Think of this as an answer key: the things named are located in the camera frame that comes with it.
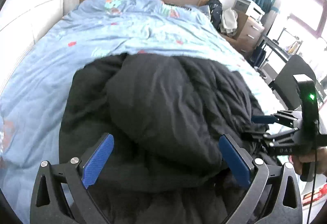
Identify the black puffer coat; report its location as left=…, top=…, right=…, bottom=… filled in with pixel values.
left=59, top=53, right=278, bottom=223

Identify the beige clothes pile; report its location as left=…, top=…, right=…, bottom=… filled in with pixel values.
left=220, top=8, right=238, bottom=36

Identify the right hand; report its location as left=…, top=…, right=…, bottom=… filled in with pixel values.
left=291, top=146, right=327, bottom=176

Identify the black chair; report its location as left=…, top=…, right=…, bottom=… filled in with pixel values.
left=268, top=54, right=317, bottom=110

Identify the glass desk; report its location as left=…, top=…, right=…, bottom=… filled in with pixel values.
left=262, top=27, right=303, bottom=63

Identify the wooden drawer chest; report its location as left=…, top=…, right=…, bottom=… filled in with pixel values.
left=222, top=11, right=264, bottom=60

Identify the blue cartoon bed cover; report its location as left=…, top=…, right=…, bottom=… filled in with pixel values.
left=1, top=0, right=282, bottom=223

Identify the white printer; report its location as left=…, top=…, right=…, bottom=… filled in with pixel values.
left=233, top=0, right=265, bottom=22

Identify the black backpack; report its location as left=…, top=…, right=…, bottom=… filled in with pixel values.
left=207, top=0, right=223, bottom=32

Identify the white wardrobe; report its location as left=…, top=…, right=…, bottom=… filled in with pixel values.
left=1, top=0, right=63, bottom=87

